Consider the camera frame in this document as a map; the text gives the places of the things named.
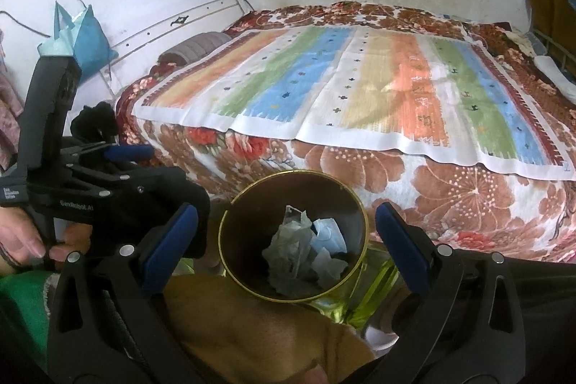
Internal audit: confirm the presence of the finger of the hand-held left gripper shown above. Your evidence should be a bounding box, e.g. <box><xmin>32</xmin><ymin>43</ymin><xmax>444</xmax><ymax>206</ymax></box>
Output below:
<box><xmin>63</xmin><ymin>143</ymin><xmax>154</xmax><ymax>168</ymax></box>
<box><xmin>81</xmin><ymin>166</ymin><xmax>211</xmax><ymax>261</ymax></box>

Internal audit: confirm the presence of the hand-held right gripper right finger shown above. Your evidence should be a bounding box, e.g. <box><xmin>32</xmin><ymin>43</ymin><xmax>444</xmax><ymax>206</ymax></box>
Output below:
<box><xmin>369</xmin><ymin>202</ymin><xmax>526</xmax><ymax>384</ymax></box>

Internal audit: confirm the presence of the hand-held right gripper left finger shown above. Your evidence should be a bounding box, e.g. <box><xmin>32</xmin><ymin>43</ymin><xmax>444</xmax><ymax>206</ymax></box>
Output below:
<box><xmin>47</xmin><ymin>204</ymin><xmax>208</xmax><ymax>384</ymax></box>

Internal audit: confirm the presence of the blue printed wrapper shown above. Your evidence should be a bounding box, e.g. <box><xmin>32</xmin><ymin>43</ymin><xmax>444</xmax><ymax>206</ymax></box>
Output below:
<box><xmin>312</xmin><ymin>218</ymin><xmax>348</xmax><ymax>254</ymax></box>

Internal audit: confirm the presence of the white tissue paper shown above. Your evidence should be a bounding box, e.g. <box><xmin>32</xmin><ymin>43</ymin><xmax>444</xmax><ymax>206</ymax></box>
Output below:
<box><xmin>310</xmin><ymin>251</ymin><xmax>345</xmax><ymax>290</ymax></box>

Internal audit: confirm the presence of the dark bin with gold rim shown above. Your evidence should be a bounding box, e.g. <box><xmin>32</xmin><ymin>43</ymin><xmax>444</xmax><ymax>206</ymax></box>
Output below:
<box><xmin>218</xmin><ymin>170</ymin><xmax>370</xmax><ymax>304</ymax></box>

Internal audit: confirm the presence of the clear plastic bag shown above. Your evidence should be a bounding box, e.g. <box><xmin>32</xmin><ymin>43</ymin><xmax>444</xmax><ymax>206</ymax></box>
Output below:
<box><xmin>262</xmin><ymin>206</ymin><xmax>316</xmax><ymax>295</ymax></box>

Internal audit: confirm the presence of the person's left hand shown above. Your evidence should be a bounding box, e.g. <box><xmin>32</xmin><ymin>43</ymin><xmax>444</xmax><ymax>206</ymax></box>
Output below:
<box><xmin>0</xmin><ymin>206</ymin><xmax>93</xmax><ymax>265</ymax></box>

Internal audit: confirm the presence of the pink cloth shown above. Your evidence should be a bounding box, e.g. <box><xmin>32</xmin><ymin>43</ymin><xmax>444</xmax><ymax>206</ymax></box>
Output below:
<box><xmin>0</xmin><ymin>28</ymin><xmax>23</xmax><ymax>169</ymax></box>

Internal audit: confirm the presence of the black cloth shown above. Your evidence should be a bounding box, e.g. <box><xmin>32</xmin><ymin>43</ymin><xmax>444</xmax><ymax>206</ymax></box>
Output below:
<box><xmin>69</xmin><ymin>101</ymin><xmax>118</xmax><ymax>142</ymax></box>

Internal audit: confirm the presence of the floral brown blanket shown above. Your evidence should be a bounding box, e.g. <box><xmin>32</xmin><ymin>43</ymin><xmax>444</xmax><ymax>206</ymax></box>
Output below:
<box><xmin>114</xmin><ymin>1</ymin><xmax>576</xmax><ymax>263</ymax></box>

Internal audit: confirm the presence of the blue hanging bag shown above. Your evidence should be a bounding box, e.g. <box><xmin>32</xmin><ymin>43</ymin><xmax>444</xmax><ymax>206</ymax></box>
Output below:
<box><xmin>38</xmin><ymin>1</ymin><xmax>118</xmax><ymax>74</ymax></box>

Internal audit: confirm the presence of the tan cloth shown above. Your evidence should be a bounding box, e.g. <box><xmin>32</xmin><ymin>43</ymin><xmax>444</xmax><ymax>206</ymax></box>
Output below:
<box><xmin>162</xmin><ymin>274</ymin><xmax>379</xmax><ymax>384</ymax></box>

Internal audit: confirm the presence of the white bed headboard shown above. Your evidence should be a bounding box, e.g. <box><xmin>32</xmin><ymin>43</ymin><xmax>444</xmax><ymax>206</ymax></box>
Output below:
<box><xmin>108</xmin><ymin>0</ymin><xmax>253</xmax><ymax>97</ymax></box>

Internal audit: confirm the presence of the grey striped pillow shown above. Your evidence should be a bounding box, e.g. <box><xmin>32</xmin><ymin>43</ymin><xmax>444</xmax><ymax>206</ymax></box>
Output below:
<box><xmin>157</xmin><ymin>32</ymin><xmax>234</xmax><ymax>67</ymax></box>

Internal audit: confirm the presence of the striped pastel mat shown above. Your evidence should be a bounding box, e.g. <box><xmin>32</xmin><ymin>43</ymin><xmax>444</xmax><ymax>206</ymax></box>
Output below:
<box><xmin>130</xmin><ymin>25</ymin><xmax>576</xmax><ymax>181</ymax></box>

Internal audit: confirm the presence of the green cloth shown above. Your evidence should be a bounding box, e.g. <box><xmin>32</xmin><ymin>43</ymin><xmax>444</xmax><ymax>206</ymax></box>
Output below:
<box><xmin>0</xmin><ymin>269</ymin><xmax>52</xmax><ymax>371</ymax></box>

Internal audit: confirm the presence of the white cloth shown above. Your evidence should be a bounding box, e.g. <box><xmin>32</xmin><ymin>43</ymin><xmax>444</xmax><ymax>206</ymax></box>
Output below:
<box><xmin>535</xmin><ymin>55</ymin><xmax>576</xmax><ymax>101</ymax></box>

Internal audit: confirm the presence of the metal bed rail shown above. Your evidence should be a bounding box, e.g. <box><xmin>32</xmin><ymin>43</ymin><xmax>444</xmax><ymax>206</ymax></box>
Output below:
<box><xmin>531</xmin><ymin>28</ymin><xmax>576</xmax><ymax>70</ymax></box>

